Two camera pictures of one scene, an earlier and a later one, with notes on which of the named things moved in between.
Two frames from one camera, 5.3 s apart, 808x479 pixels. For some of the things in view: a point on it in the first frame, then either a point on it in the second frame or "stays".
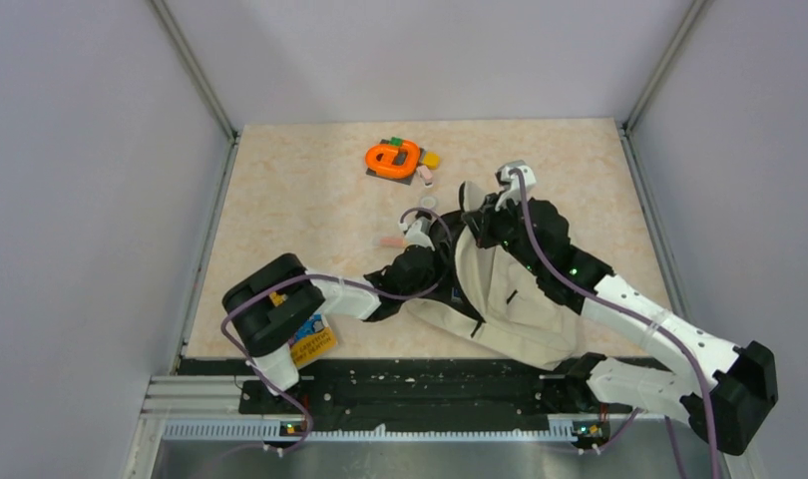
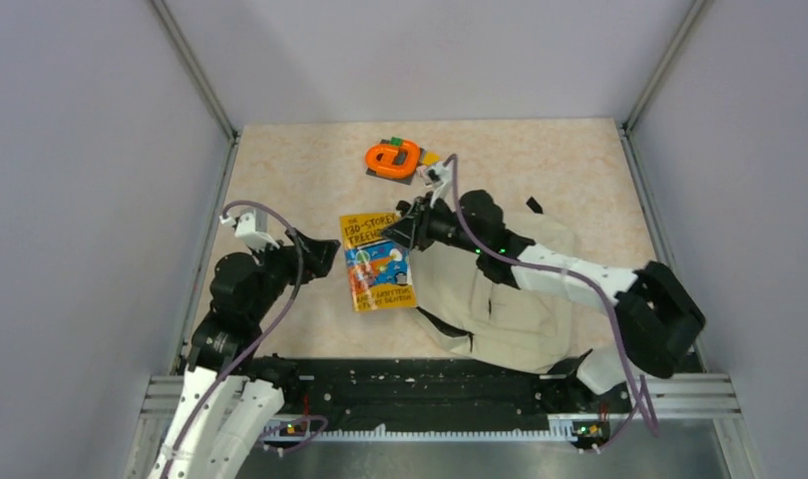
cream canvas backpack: x=491 y=300 stays
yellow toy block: x=431 y=160 stays
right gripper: x=483 y=219 -> x=404 y=231
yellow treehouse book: x=312 y=340 -> x=378 y=264
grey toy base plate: x=405 y=180 stays
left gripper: x=437 y=257 -> x=309 y=258
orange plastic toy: x=385 y=168 stays
